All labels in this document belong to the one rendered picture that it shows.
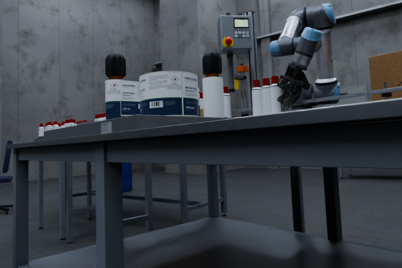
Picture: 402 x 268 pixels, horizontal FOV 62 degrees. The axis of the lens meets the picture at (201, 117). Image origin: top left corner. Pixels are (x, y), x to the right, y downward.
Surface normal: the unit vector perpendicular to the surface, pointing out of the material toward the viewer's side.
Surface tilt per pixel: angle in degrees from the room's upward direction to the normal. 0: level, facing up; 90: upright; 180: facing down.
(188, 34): 90
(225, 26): 90
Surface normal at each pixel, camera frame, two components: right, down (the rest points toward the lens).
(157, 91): -0.25, -0.07
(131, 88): 0.59, -0.09
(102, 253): -0.74, -0.03
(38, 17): 0.79, -0.08
